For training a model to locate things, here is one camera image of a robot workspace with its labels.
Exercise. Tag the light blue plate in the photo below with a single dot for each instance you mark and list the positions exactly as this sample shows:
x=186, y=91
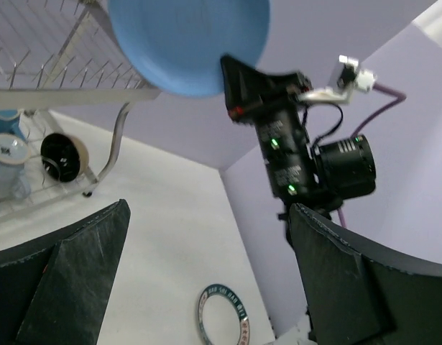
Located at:
x=177, y=44

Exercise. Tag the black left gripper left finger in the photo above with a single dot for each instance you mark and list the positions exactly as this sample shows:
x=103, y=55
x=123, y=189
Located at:
x=55, y=289

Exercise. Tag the light grey cup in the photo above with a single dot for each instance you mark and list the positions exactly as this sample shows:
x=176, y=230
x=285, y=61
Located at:
x=14, y=153

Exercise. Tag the stainless steel dish rack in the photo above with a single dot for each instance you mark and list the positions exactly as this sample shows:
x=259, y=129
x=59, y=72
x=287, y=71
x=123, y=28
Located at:
x=55, y=54

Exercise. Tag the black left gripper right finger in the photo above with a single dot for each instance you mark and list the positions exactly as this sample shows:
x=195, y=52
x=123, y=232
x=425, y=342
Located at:
x=361, y=292

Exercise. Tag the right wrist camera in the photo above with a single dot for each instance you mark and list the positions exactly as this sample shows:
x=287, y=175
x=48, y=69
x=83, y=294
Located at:
x=347, y=77

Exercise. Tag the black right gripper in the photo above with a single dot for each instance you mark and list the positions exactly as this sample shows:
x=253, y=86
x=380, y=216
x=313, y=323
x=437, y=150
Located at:
x=268, y=103

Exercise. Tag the black bowl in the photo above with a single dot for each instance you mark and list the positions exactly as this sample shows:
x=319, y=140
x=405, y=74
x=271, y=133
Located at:
x=64, y=157

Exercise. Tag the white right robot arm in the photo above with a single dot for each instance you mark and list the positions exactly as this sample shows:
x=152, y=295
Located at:
x=342, y=169

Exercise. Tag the white plate green rim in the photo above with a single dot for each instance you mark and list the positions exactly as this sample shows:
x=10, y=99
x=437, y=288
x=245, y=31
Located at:
x=222, y=317

